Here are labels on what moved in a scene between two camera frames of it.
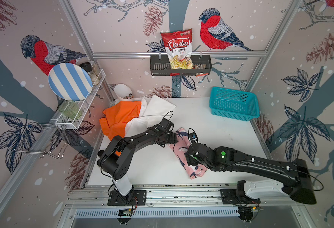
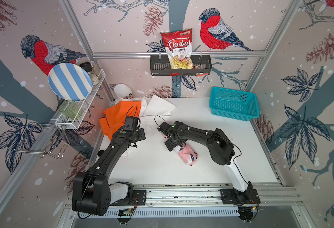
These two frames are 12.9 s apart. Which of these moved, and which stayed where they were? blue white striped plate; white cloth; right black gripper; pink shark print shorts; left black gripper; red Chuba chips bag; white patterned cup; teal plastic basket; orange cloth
Moved: left black gripper; pink shark print shorts; right black gripper
Stayed: orange cloth; teal plastic basket; white patterned cup; white cloth; red Chuba chips bag; blue white striped plate
